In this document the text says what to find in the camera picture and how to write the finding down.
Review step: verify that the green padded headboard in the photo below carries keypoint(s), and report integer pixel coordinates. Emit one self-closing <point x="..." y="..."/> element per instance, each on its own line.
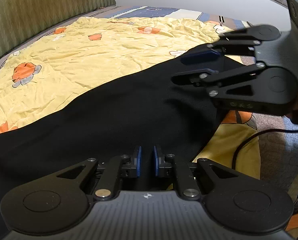
<point x="38" y="10"/>

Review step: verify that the black pants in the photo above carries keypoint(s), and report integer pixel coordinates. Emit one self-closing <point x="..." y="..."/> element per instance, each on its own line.
<point x="113" y="115"/>

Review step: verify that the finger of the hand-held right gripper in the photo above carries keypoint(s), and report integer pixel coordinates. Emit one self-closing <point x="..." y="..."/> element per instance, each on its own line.
<point x="201" y="56"/>
<point x="189" y="78"/>

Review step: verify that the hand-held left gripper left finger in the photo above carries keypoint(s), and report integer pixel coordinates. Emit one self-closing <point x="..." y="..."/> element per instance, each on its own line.
<point x="138" y="162"/>

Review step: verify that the blue grey patterned bed sheet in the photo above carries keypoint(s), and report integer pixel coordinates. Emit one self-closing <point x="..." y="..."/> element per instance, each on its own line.
<point x="276" y="152"/>

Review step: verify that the yellow flower-print blanket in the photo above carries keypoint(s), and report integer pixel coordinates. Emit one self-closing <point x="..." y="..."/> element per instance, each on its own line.
<point x="88" y="55"/>

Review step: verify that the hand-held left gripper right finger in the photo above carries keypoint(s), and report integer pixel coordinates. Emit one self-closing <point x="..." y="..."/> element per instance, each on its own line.
<point x="156" y="162"/>

